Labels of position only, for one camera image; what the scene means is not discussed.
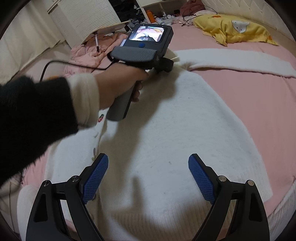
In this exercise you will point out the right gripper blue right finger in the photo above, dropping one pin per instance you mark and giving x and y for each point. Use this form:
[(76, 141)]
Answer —
[(249, 220)]

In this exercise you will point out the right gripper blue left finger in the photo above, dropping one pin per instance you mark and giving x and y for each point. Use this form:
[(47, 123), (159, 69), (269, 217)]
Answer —
[(47, 222)]

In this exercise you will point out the white knitted cardigan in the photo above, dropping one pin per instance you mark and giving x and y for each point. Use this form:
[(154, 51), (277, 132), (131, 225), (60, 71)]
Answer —
[(185, 138)]

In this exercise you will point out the left forearm black sleeve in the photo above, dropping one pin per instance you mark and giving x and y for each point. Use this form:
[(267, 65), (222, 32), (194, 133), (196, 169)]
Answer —
[(35, 115)]

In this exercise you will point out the folding lap table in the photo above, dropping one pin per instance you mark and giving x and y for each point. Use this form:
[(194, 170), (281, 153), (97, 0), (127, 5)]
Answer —
[(102, 31)]

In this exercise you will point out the person's left hand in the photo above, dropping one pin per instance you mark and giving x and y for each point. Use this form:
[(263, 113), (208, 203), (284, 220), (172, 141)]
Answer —
[(115, 81)]

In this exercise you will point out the orange bottle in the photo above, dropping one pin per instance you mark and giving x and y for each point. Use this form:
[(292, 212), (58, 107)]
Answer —
[(150, 16)]

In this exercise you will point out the dark red bag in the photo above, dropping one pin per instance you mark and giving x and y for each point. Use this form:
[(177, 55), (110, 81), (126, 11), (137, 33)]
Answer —
[(191, 7)]

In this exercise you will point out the pink quilted blanket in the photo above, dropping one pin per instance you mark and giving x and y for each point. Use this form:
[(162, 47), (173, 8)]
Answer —
[(87, 55)]

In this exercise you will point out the white louvered wardrobe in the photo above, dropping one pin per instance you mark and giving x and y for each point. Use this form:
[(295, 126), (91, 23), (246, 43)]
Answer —
[(76, 19)]

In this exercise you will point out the yellow pillow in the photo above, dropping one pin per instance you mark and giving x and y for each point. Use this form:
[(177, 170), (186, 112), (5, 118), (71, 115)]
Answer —
[(227, 29)]

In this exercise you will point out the cream curtain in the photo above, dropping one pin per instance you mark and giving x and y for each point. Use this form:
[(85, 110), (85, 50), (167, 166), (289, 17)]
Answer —
[(30, 33)]

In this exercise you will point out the cream padded headboard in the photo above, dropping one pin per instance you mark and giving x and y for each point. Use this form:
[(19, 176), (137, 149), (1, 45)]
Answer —
[(260, 11)]

